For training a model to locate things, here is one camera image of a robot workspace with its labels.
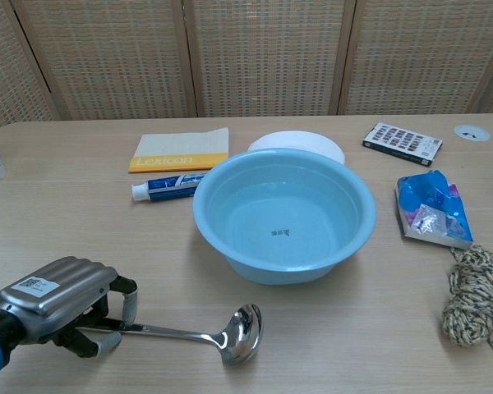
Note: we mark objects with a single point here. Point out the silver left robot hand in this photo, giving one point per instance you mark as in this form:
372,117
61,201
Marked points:
57,293

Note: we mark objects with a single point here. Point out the light blue plastic basin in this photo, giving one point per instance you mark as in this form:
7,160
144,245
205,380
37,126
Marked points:
283,217

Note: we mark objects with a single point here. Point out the blue white toothpaste tube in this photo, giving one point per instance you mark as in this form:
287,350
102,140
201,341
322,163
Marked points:
164,189

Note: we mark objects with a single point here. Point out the yellow Lexicon book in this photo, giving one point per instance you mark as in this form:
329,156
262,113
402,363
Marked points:
176,152

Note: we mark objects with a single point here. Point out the white round plate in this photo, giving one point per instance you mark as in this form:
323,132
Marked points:
300,141

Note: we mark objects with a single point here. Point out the woven wooden folding screen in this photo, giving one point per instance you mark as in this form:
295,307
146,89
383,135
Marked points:
263,57

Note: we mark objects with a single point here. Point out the black nail sticker box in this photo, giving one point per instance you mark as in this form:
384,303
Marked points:
402,143

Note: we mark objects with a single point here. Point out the blue plastic packet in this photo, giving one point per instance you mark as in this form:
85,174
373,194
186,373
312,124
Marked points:
433,211

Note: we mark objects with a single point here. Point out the beige speckled yarn skein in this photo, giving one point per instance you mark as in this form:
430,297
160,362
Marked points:
472,299

